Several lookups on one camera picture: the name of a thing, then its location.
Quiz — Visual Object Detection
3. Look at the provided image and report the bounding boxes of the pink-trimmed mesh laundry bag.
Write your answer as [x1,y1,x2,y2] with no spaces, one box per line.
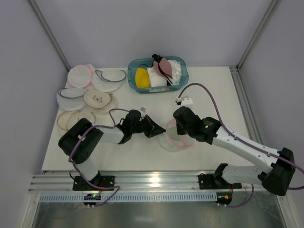
[158,119,194,152]

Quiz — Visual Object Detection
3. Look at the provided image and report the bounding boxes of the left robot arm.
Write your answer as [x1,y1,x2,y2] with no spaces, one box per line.
[58,109,166,188]

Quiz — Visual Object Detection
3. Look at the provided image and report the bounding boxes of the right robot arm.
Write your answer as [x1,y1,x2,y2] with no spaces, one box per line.
[173,106,295,196]

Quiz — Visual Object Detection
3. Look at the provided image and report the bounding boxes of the yellow bra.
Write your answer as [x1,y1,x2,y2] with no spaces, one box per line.
[135,68,151,88]

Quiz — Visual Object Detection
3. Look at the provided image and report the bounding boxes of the white lace bra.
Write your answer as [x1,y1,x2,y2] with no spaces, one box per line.
[168,60,182,85]

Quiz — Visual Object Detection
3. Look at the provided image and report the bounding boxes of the beige laundry bag upper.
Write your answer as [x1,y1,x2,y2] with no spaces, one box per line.
[83,90,117,114]

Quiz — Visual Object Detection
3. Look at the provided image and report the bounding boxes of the beige laundry bag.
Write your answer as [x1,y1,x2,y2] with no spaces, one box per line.
[57,111,96,132]
[83,90,117,114]

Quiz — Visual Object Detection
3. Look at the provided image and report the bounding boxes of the grey-trimmed open laundry bag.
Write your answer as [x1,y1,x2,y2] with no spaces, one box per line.
[91,69,127,93]

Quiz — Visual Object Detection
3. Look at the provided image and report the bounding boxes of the pink and black bra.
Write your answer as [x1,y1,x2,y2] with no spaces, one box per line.
[152,54,172,78]

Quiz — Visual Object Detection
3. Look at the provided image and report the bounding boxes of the grey-trimmed folded laundry bag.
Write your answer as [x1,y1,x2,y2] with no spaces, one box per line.
[56,88,87,112]

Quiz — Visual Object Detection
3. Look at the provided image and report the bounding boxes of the beige laundry bag lower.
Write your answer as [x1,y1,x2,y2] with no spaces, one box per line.
[57,111,96,132]

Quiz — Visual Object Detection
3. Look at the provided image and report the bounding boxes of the pink-trimmed laundry bag stack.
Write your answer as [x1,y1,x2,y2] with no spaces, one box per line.
[67,64,95,88]

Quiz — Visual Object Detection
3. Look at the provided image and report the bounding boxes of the teal plastic basket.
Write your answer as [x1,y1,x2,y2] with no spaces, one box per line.
[127,56,189,94]

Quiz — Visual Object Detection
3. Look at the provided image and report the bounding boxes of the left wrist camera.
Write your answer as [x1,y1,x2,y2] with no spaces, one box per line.
[139,107,146,116]

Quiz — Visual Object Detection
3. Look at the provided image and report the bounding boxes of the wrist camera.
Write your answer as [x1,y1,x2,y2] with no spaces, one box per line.
[175,96,193,106]
[139,107,146,116]

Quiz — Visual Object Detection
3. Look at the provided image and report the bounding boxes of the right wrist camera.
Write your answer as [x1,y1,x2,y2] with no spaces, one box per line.
[175,96,193,106]

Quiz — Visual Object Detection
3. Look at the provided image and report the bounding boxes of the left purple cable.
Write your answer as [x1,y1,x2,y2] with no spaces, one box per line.
[68,108,121,207]

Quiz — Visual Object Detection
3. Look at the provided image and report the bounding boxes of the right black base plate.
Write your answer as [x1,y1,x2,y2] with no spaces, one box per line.
[198,173,242,190]

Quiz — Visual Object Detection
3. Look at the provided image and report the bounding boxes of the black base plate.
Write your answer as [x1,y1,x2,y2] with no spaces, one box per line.
[198,173,242,190]
[72,175,115,191]

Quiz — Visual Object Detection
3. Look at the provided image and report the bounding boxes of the right aluminium side rail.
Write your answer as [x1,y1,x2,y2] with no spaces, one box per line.
[229,66,265,145]

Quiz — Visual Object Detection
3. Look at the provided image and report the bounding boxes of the slotted cable duct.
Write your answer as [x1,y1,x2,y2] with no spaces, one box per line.
[38,192,217,204]

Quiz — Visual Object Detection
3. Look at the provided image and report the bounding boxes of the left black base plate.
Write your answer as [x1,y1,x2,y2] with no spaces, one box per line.
[72,175,115,191]

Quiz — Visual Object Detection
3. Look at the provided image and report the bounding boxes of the aluminium front rail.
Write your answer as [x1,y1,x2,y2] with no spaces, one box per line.
[28,170,288,193]

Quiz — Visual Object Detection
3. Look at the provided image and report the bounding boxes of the right aluminium corner post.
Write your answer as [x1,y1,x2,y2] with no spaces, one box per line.
[236,0,282,71]

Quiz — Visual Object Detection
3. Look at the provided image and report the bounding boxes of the aluminium corner post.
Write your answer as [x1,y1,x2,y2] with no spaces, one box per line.
[236,0,282,71]
[26,0,71,71]

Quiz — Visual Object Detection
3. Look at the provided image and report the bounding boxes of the left aluminium corner post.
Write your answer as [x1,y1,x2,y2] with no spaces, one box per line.
[26,0,71,71]

